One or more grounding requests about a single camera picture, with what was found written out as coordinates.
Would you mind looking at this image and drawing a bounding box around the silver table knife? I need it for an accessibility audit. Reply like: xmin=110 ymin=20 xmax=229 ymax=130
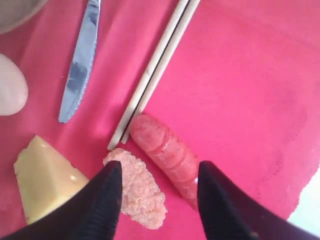
xmin=58 ymin=0 xmax=101 ymax=124

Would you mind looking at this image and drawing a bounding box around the orange fried chicken piece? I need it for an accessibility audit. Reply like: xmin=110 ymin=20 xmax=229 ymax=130
xmin=103 ymin=148 xmax=167 ymax=230

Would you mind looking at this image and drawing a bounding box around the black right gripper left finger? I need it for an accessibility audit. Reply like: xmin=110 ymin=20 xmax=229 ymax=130
xmin=4 ymin=161 xmax=123 ymax=240

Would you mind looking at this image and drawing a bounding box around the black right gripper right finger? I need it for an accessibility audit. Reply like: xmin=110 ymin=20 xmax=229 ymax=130
xmin=197 ymin=160 xmax=317 ymax=240

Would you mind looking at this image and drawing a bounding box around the brown wooden plate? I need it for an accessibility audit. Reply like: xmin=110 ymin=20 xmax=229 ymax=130
xmin=0 ymin=0 xmax=48 ymax=34

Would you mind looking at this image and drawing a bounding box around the red sausage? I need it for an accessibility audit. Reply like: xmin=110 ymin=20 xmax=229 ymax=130
xmin=129 ymin=114 xmax=200 ymax=211

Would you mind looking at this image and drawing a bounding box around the brown egg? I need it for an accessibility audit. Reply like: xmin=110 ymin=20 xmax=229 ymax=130
xmin=0 ymin=54 xmax=28 ymax=116

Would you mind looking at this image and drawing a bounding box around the yellow cheese wedge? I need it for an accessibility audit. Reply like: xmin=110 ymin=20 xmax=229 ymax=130
xmin=13 ymin=135 xmax=89 ymax=225

